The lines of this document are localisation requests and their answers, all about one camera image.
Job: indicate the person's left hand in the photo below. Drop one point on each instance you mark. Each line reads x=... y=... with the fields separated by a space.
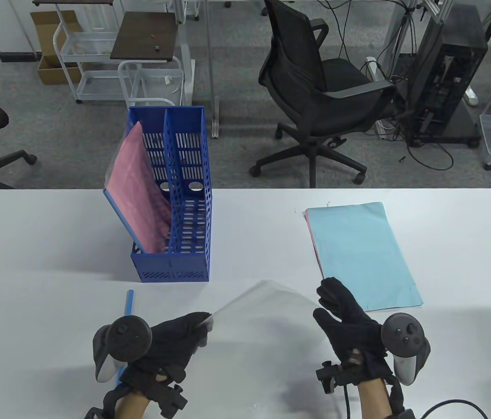
x=171 y=345

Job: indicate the person's right hand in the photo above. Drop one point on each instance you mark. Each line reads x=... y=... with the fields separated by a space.
x=354 y=331

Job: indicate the blue folder slide bar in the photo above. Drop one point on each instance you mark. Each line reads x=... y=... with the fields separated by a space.
x=123 y=222
x=130 y=301

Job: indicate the light blue paper stack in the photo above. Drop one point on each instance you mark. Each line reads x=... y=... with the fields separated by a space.
x=359 y=253

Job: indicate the pink paper sheet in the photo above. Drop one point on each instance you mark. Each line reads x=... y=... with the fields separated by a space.
x=310 y=231

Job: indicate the person's left forearm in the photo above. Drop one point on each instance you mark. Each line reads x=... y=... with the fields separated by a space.
x=132 y=406

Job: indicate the person's right forearm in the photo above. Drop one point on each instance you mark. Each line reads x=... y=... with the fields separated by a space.
x=374 y=401

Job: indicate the blue plastic file rack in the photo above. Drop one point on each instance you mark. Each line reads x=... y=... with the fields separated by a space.
x=189 y=262

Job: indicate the grey hand controller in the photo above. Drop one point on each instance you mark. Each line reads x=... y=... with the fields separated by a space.
x=127 y=336
x=404 y=336

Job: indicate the black glove sensor module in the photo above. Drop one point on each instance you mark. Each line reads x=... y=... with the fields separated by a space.
x=171 y=399
x=327 y=377

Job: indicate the white power strip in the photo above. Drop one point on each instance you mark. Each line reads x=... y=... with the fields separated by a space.
x=374 y=67

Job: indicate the black computer tower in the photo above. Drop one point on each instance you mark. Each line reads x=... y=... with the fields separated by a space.
x=446 y=65

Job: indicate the aluminium pole stand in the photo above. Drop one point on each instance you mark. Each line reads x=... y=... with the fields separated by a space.
x=211 y=65

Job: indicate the black mesh-back office chair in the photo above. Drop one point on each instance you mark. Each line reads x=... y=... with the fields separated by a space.
x=298 y=43

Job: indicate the cardboard box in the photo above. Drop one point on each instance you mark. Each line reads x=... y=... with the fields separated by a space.
x=49 y=70

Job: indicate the wood-top side table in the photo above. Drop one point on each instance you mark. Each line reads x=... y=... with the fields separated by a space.
x=145 y=35

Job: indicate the white cabinet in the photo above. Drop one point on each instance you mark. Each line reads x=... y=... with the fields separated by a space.
x=14 y=26

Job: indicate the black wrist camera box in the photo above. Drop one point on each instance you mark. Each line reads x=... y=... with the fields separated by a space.
x=93 y=413
x=404 y=413

